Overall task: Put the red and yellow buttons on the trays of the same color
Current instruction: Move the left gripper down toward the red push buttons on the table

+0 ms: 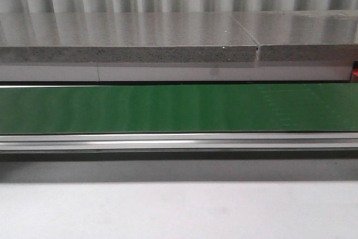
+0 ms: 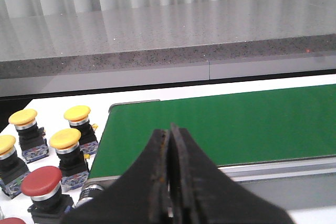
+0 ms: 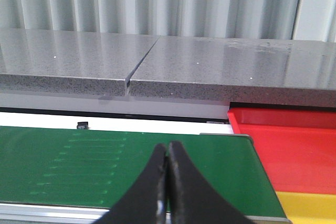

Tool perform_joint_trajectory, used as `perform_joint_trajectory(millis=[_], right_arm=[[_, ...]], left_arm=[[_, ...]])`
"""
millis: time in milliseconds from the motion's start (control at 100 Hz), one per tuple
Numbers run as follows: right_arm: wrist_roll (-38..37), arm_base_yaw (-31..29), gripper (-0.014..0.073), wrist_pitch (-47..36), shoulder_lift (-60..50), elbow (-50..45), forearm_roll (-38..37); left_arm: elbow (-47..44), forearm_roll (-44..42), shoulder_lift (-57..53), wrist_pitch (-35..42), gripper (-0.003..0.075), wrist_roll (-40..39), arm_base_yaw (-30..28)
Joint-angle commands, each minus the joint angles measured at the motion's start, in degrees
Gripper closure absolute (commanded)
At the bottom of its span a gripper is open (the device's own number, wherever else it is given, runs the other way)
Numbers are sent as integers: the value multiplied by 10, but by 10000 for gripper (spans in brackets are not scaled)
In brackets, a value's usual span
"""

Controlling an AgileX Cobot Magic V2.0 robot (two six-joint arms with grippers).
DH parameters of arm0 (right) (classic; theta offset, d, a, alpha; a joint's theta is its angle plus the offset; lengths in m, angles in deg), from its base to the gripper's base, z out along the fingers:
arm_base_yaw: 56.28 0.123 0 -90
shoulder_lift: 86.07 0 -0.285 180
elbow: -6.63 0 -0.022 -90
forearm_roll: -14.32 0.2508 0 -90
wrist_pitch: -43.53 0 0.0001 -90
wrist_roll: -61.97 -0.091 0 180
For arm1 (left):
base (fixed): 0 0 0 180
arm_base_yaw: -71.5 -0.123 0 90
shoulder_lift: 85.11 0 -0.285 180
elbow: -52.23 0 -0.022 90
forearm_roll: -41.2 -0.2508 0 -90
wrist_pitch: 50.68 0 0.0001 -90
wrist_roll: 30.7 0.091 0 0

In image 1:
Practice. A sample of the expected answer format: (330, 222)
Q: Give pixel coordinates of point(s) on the grey stone counter slab left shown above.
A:
(101, 37)

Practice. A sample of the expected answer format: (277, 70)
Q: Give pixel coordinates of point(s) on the grey stone counter slab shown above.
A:
(304, 36)
(101, 37)

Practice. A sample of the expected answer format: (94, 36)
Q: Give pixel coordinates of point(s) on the white cabinet panel under counter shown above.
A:
(165, 72)

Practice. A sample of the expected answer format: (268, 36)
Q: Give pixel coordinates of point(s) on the grey stone counter slab right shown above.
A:
(304, 36)

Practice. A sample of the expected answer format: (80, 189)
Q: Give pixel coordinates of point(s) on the green conveyor belt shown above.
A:
(180, 108)

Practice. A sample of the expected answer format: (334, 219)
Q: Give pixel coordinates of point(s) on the red object at right edge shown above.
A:
(354, 74)

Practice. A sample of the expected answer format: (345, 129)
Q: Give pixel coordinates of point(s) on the aluminium conveyor frame rail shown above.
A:
(179, 146)

